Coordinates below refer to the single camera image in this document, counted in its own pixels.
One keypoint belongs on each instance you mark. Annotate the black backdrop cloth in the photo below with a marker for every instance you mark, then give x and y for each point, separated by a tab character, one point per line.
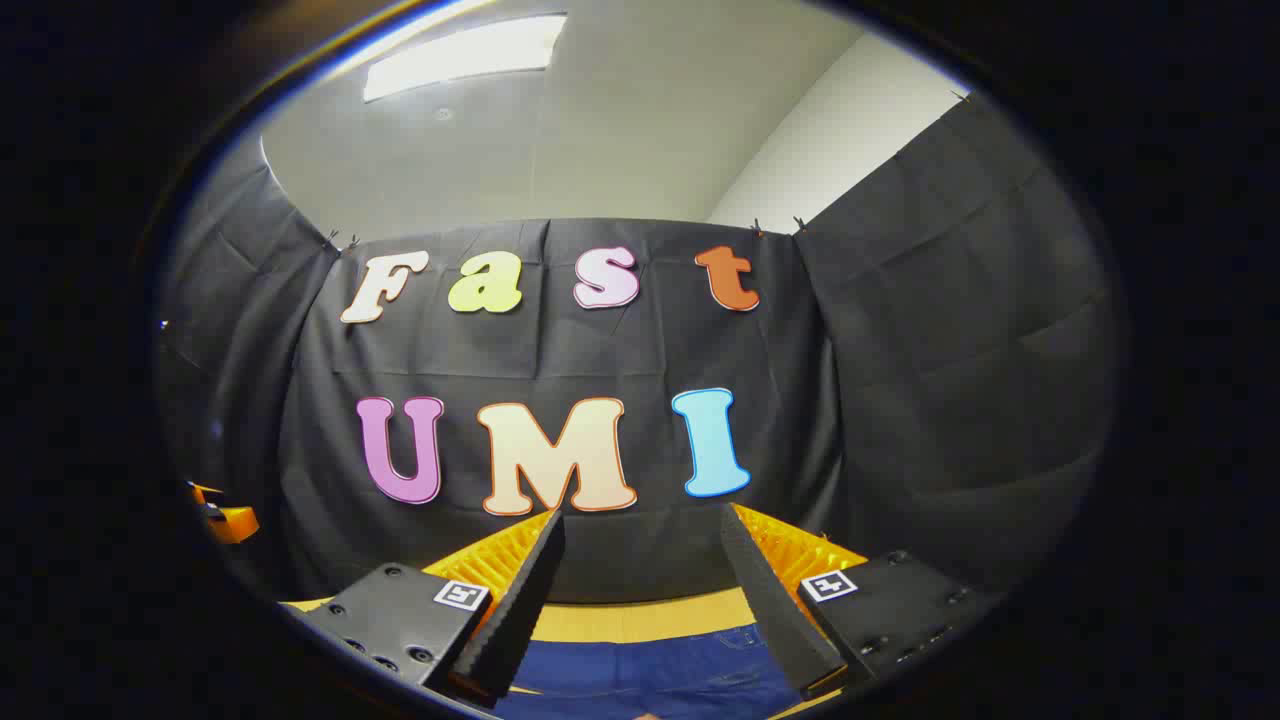
900	400

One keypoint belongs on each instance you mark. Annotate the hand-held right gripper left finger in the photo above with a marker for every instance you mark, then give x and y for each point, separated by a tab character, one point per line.
520	610

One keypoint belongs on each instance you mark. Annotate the rectangular ceiling light panel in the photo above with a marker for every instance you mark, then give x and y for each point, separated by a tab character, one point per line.
460	55

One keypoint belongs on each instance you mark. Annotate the blue denim jeans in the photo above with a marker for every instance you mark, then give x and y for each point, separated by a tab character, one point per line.
650	680

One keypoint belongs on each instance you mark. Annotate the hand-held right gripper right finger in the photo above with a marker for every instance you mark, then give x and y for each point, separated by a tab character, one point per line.
775	610

